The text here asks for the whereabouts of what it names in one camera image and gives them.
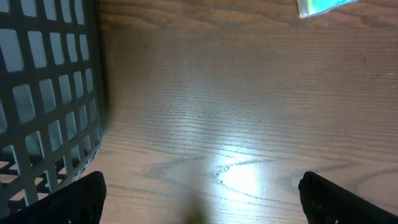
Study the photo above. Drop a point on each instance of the grey plastic mesh basket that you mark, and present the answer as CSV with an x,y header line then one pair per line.
x,y
53,111

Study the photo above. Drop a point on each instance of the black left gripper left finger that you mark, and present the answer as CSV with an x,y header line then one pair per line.
x,y
79,202

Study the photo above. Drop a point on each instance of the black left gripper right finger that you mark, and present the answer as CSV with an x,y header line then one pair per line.
x,y
325,202

